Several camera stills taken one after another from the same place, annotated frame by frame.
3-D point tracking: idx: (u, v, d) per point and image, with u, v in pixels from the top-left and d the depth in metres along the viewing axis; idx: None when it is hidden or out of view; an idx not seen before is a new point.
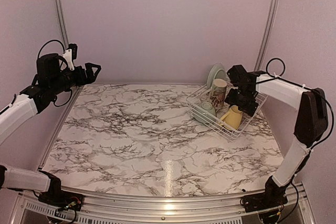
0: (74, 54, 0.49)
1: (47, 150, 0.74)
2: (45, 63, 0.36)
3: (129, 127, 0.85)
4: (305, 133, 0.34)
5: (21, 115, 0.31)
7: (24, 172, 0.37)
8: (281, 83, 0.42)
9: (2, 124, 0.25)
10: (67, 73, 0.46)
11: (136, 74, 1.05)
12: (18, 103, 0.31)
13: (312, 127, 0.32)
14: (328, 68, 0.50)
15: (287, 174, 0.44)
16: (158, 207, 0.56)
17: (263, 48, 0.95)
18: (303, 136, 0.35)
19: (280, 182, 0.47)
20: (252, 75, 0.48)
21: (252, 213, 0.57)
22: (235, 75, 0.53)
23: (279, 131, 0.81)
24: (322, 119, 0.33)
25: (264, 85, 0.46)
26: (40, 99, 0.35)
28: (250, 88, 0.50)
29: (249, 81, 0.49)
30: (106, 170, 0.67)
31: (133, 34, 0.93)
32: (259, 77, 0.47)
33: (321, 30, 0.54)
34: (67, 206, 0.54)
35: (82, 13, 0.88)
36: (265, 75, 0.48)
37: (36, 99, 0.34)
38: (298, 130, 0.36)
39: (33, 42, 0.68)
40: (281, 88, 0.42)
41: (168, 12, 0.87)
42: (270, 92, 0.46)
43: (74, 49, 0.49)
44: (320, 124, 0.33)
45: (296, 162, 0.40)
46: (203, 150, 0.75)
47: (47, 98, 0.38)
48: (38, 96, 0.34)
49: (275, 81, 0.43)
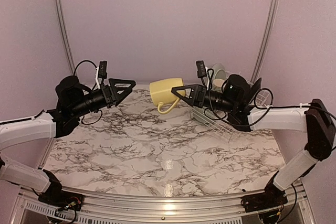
0: (101, 71, 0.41)
1: (47, 150, 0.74)
2: (62, 93, 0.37)
3: (129, 127, 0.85)
4: (320, 148, 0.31)
5: (40, 130, 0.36)
7: (27, 172, 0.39)
8: (276, 113, 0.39)
9: (10, 131, 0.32)
10: (95, 96, 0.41)
11: (136, 74, 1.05)
12: (40, 120, 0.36)
13: (327, 137, 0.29)
14: (327, 68, 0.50)
15: (289, 174, 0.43)
16: (158, 207, 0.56)
17: (263, 48, 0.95)
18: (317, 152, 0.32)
19: (282, 185, 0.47)
20: (243, 117, 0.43)
21: (252, 213, 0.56)
22: (235, 95, 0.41)
23: (279, 131, 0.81)
24: (332, 130, 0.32)
25: (260, 124, 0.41)
26: (62, 126, 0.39)
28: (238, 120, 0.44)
29: (240, 123, 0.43)
30: (106, 170, 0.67)
31: (133, 35, 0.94)
32: (250, 116, 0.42)
33: (321, 30, 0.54)
34: (67, 206, 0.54)
35: (82, 13, 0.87)
36: (254, 109, 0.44)
37: (59, 124, 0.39)
38: (316, 150, 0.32)
39: (32, 42, 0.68)
40: (277, 118, 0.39)
41: (169, 13, 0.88)
42: (266, 125, 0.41)
43: (102, 65, 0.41)
44: (332, 137, 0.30)
45: (300, 164, 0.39)
46: (203, 150, 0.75)
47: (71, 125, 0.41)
48: (61, 122, 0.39)
49: (271, 113, 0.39)
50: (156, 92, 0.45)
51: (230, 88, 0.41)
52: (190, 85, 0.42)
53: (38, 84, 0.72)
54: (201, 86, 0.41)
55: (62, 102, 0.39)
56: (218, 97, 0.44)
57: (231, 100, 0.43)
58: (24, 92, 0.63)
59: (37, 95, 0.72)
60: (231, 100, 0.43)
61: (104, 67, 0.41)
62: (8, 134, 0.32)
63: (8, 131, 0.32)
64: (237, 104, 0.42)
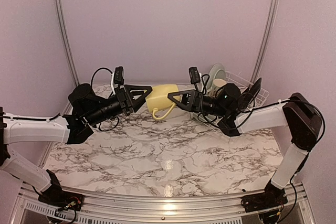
0: (116, 77, 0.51)
1: (47, 150, 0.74)
2: (76, 103, 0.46)
3: (129, 127, 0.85)
4: (305, 139, 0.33)
5: (51, 133, 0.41)
7: (29, 170, 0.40)
8: (258, 113, 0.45)
9: (28, 128, 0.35)
10: (109, 103, 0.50)
11: (136, 74, 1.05)
12: (53, 124, 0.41)
13: (308, 126, 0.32)
14: (328, 68, 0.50)
15: (285, 172, 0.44)
16: (158, 207, 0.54)
17: (263, 48, 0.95)
18: (301, 144, 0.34)
19: (280, 184, 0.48)
20: (230, 122, 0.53)
21: (252, 213, 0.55)
22: (228, 103, 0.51)
23: (279, 131, 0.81)
24: (315, 120, 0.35)
25: (245, 125, 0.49)
26: (73, 134, 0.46)
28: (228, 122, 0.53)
29: (228, 127, 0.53)
30: (106, 170, 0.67)
31: (133, 35, 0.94)
32: (236, 120, 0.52)
33: (321, 30, 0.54)
34: (67, 206, 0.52)
35: (82, 13, 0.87)
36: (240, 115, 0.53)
37: (71, 133, 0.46)
38: (300, 141, 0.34)
39: (32, 41, 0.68)
40: (260, 118, 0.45)
41: (169, 12, 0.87)
42: (253, 126, 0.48)
43: (117, 72, 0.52)
44: (314, 127, 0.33)
45: (294, 160, 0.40)
46: (203, 150, 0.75)
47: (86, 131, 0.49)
48: (73, 131, 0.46)
49: (253, 114, 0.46)
50: (156, 98, 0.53)
51: (224, 97, 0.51)
52: (188, 91, 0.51)
53: (37, 84, 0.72)
54: (197, 92, 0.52)
55: (77, 110, 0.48)
56: (212, 103, 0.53)
57: (223, 107, 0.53)
58: (24, 93, 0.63)
59: (37, 95, 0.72)
60: (223, 107, 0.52)
61: (119, 73, 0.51)
62: (25, 130, 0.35)
63: (28, 128, 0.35)
64: (229, 110, 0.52)
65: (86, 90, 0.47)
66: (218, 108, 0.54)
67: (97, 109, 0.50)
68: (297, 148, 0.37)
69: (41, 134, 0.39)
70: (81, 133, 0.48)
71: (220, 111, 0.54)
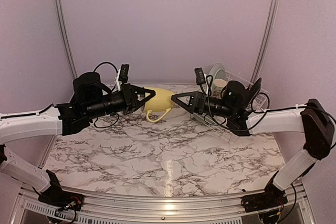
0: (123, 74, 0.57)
1: (47, 150, 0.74)
2: (80, 88, 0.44)
3: (129, 127, 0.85)
4: (319, 147, 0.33)
5: (42, 127, 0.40)
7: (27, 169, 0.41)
8: (273, 115, 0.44)
9: (17, 126, 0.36)
10: (115, 98, 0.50)
11: (136, 74, 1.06)
12: (43, 116, 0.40)
13: (324, 136, 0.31)
14: (328, 68, 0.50)
15: (290, 174, 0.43)
16: (158, 207, 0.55)
17: (263, 48, 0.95)
18: (315, 152, 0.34)
19: (283, 185, 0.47)
20: (241, 122, 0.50)
21: (252, 213, 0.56)
22: (234, 99, 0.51)
23: (279, 131, 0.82)
24: (329, 129, 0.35)
25: (258, 126, 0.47)
26: (70, 124, 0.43)
28: (239, 121, 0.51)
29: (238, 128, 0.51)
30: (106, 170, 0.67)
31: (134, 35, 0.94)
32: (248, 121, 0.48)
33: (321, 30, 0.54)
34: (67, 206, 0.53)
35: (82, 13, 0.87)
36: (252, 115, 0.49)
37: (65, 123, 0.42)
38: (313, 150, 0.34)
39: (32, 42, 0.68)
40: (274, 120, 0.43)
41: (169, 13, 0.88)
42: (265, 128, 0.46)
43: (124, 68, 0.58)
44: (329, 136, 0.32)
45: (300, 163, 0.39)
46: (203, 150, 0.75)
47: (84, 121, 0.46)
48: (70, 119, 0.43)
49: (267, 117, 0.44)
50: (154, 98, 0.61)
51: (229, 94, 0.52)
52: (191, 93, 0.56)
53: (38, 84, 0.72)
54: (200, 94, 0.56)
55: (77, 98, 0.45)
56: (217, 104, 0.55)
57: (230, 105, 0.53)
58: (24, 93, 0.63)
59: (37, 95, 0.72)
60: (229, 104, 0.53)
61: (126, 70, 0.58)
62: (17, 128, 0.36)
63: (16, 126, 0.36)
64: (235, 107, 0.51)
65: (94, 77, 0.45)
66: (224, 108, 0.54)
67: (100, 102, 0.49)
68: (307, 154, 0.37)
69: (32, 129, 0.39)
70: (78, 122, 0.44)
71: (226, 109, 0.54)
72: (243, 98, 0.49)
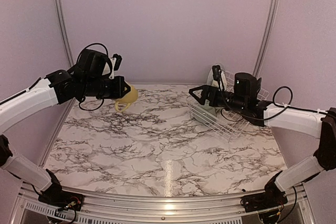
0: (117, 63, 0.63)
1: (47, 150, 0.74)
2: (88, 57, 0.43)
3: (129, 127, 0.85)
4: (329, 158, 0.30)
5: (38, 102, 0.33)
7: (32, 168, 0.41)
8: (292, 113, 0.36)
9: (11, 109, 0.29)
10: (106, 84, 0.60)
11: (136, 74, 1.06)
12: (35, 92, 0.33)
13: None
14: (328, 68, 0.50)
15: (294, 180, 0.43)
16: (158, 207, 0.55)
17: (263, 48, 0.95)
18: (324, 162, 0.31)
19: (285, 186, 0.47)
20: (259, 110, 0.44)
21: (252, 213, 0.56)
22: (242, 88, 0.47)
23: (279, 131, 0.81)
24: None
25: (275, 120, 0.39)
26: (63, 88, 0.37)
28: (256, 109, 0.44)
29: (254, 116, 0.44)
30: (106, 170, 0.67)
31: (134, 35, 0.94)
32: (265, 111, 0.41)
33: (321, 30, 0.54)
34: (67, 206, 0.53)
35: (82, 13, 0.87)
36: (272, 106, 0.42)
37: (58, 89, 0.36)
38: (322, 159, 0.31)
39: (32, 42, 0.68)
40: (293, 119, 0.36)
41: (169, 13, 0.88)
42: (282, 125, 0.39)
43: (118, 59, 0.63)
44: None
45: (307, 170, 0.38)
46: (203, 150, 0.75)
47: (79, 88, 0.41)
48: (63, 83, 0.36)
49: (286, 112, 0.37)
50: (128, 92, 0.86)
51: (237, 83, 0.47)
52: (200, 86, 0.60)
53: None
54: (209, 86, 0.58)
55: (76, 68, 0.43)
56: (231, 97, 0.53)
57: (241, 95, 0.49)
58: None
59: None
60: (241, 94, 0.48)
61: (119, 62, 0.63)
62: (11, 112, 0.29)
63: (10, 110, 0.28)
64: (247, 97, 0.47)
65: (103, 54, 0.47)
66: (237, 101, 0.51)
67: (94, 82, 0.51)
68: (317, 162, 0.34)
69: (28, 108, 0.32)
70: (72, 86, 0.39)
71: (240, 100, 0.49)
72: (251, 85, 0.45)
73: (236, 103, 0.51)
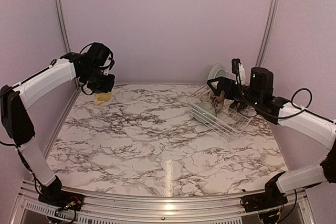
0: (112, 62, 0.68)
1: (47, 150, 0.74)
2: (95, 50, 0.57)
3: (129, 127, 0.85)
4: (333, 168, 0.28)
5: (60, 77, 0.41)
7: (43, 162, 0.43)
8: (307, 118, 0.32)
9: (42, 82, 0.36)
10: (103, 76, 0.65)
11: (136, 74, 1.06)
12: (57, 67, 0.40)
13: None
14: (328, 68, 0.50)
15: (296, 183, 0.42)
16: (157, 207, 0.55)
17: (263, 48, 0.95)
18: (329, 174, 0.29)
19: (286, 187, 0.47)
20: (274, 106, 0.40)
21: (252, 213, 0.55)
22: (259, 83, 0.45)
23: (279, 131, 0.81)
24: None
25: (288, 120, 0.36)
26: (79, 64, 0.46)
28: (271, 106, 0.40)
29: (268, 112, 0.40)
30: (106, 170, 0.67)
31: (134, 35, 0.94)
32: (281, 110, 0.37)
33: (321, 30, 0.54)
34: (67, 206, 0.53)
35: (82, 13, 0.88)
36: (288, 105, 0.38)
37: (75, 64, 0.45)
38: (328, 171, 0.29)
39: (32, 42, 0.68)
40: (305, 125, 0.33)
41: (169, 13, 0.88)
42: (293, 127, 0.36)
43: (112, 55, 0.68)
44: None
45: (310, 176, 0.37)
46: (203, 150, 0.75)
47: (88, 69, 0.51)
48: (79, 61, 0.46)
49: (301, 116, 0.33)
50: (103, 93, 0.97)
51: (253, 76, 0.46)
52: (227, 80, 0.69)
53: None
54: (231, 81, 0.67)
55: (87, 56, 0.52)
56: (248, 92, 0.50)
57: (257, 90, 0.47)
58: None
59: None
60: (257, 88, 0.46)
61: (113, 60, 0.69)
62: (42, 83, 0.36)
63: (42, 82, 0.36)
64: (262, 91, 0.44)
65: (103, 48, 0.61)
66: (253, 96, 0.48)
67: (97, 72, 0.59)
68: (323, 173, 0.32)
69: (52, 82, 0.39)
70: (86, 64, 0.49)
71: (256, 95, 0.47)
72: (268, 80, 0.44)
73: (252, 98, 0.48)
